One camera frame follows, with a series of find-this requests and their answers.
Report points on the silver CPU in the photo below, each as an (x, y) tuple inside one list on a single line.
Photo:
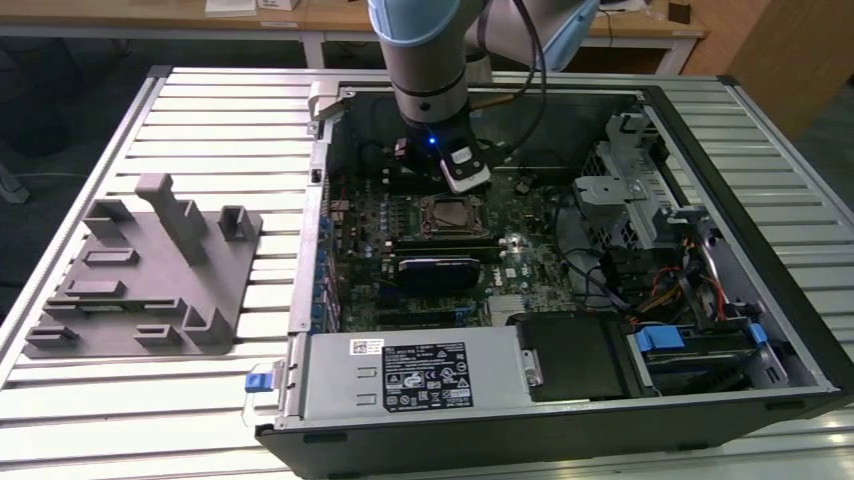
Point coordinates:
[(453, 214)]

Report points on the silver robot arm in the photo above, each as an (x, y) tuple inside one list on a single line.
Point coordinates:
[(427, 75)]

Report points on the CPU socket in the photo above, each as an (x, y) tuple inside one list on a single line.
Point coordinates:
[(422, 233)]

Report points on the black graphics card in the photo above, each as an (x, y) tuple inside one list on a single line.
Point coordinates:
[(441, 277)]

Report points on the metal drive cage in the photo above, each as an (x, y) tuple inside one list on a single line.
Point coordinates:
[(603, 192)]

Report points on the green motherboard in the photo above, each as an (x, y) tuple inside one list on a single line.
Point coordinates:
[(541, 287)]

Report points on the black expansion slot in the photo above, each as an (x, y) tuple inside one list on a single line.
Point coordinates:
[(419, 326), (417, 316)]

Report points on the silver finned heatsink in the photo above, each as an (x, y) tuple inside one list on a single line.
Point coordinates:
[(509, 310)]

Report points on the white labelled box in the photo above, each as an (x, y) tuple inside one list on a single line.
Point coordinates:
[(276, 4)]

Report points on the white cardboard box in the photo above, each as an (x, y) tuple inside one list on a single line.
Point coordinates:
[(230, 6)]

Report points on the silver power supply unit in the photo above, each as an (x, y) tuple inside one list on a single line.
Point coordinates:
[(334, 370)]

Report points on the small black box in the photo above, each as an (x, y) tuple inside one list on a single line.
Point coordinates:
[(679, 12)]

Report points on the grey parts rack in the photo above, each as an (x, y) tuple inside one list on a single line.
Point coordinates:
[(154, 280)]

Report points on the black plastic shroud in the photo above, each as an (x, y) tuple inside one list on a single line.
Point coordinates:
[(574, 360)]

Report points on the blue plastic latch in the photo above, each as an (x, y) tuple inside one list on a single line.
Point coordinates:
[(258, 383)]

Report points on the wooden cabinet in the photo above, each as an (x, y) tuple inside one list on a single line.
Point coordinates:
[(788, 50)]

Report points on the black PC case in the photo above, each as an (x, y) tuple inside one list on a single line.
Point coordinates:
[(467, 450)]

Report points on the black hard disk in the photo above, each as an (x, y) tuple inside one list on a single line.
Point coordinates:
[(701, 370)]

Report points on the grey stand foot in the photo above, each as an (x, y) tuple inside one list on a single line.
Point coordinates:
[(14, 187)]

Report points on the blue plastic clip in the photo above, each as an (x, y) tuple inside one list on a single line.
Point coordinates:
[(758, 335)]

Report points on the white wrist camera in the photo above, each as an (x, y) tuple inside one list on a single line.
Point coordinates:
[(467, 172)]

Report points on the grey case corner bracket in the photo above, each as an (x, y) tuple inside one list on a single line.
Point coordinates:
[(323, 97)]

